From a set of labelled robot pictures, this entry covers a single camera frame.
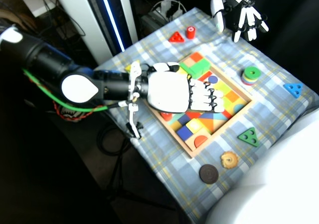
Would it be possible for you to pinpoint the blue wooden ring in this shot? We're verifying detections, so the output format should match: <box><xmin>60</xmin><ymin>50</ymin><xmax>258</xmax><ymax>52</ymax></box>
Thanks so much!
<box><xmin>241</xmin><ymin>76</ymin><xmax>259</xmax><ymax>84</ymax></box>

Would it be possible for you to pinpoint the blue plaid tablecloth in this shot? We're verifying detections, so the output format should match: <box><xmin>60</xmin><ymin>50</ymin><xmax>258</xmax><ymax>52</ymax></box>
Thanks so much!
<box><xmin>96</xmin><ymin>7</ymin><xmax>317</xmax><ymax>224</ymax></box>

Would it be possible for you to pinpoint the green wooden ring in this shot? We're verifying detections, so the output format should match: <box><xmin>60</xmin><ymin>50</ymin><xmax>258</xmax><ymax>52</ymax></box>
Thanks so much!
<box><xmin>243</xmin><ymin>66</ymin><xmax>261</xmax><ymax>80</ymax></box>

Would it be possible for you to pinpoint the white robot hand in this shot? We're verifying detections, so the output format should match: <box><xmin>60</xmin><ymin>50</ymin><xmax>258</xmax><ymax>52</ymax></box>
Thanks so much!
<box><xmin>208</xmin><ymin>0</ymin><xmax>270</xmax><ymax>43</ymax></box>
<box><xmin>147</xmin><ymin>62</ymin><xmax>225</xmax><ymax>113</ymax></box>

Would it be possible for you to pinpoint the black coiled cable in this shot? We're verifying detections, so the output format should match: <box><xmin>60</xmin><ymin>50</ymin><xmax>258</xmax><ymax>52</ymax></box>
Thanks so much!
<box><xmin>96</xmin><ymin>124</ymin><xmax>132</xmax><ymax>157</ymax></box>

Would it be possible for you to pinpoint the black tripod stand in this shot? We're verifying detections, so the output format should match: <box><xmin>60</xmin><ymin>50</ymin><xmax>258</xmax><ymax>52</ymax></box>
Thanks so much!
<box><xmin>106</xmin><ymin>144</ymin><xmax>180</xmax><ymax>224</ymax></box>

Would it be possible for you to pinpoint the white box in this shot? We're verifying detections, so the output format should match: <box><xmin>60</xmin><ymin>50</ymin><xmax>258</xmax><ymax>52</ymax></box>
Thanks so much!
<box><xmin>17</xmin><ymin>0</ymin><xmax>59</xmax><ymax>18</ymax></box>

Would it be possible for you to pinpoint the red triangle with three holes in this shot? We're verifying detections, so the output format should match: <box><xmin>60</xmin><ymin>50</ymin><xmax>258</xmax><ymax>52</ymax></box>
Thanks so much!
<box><xmin>168</xmin><ymin>31</ymin><xmax>185</xmax><ymax>44</ymax></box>

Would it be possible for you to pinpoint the black white patterned bag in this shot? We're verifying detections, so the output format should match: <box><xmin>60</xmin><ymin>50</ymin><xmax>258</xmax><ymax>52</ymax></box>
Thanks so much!
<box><xmin>53</xmin><ymin>107</ymin><xmax>83</xmax><ymax>122</ymax></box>

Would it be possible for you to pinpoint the blue triangle with three holes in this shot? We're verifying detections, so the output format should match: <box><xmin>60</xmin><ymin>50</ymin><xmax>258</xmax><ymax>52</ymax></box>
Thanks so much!
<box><xmin>283</xmin><ymin>83</ymin><xmax>304</xmax><ymax>99</ymax></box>

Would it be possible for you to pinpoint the white power strip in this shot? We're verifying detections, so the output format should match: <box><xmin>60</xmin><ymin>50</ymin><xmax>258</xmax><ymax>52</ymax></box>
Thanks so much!
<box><xmin>159</xmin><ymin>0</ymin><xmax>184</xmax><ymax>19</ymax></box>

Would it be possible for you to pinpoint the green triangle with three holes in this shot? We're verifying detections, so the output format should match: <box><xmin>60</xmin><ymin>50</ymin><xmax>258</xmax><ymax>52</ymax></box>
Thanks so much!
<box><xmin>237</xmin><ymin>127</ymin><xmax>260</xmax><ymax>147</ymax></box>

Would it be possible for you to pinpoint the wooden tray with colourful print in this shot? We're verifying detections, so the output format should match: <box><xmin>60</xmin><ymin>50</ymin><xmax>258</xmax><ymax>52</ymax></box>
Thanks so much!
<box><xmin>147</xmin><ymin>51</ymin><xmax>253</xmax><ymax>159</ymax></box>

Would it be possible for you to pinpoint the brown round toy cookie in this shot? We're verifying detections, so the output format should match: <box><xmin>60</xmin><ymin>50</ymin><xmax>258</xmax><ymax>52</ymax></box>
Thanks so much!
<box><xmin>198</xmin><ymin>164</ymin><xmax>219</xmax><ymax>184</ymax></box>

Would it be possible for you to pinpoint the yellow block white S print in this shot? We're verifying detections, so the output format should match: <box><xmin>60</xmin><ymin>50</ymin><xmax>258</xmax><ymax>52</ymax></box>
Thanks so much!
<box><xmin>185</xmin><ymin>118</ymin><xmax>207</xmax><ymax>135</ymax></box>

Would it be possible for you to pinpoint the beige flower-shaped toy cookie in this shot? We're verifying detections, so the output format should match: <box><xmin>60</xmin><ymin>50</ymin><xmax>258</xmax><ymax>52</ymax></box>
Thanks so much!
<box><xmin>220</xmin><ymin>151</ymin><xmax>239</xmax><ymax>169</ymax></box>

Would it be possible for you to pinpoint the red cylinder with Q print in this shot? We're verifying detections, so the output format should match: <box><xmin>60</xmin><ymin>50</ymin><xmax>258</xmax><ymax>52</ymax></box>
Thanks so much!
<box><xmin>185</xmin><ymin>26</ymin><xmax>196</xmax><ymax>40</ymax></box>

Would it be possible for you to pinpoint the green long bar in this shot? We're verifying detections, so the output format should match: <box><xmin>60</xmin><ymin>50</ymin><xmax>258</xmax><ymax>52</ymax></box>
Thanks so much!
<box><xmin>178</xmin><ymin>62</ymin><xmax>194</xmax><ymax>75</ymax></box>

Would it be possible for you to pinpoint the white column with blue light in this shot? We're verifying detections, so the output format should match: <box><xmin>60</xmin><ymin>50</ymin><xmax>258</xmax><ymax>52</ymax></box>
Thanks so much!
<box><xmin>49</xmin><ymin>0</ymin><xmax>139</xmax><ymax>64</ymax></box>

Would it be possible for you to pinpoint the blue wooden cube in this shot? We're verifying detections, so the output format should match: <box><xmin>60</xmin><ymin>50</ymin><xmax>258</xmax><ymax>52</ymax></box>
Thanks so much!
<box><xmin>176</xmin><ymin>125</ymin><xmax>194</xmax><ymax>141</ymax></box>

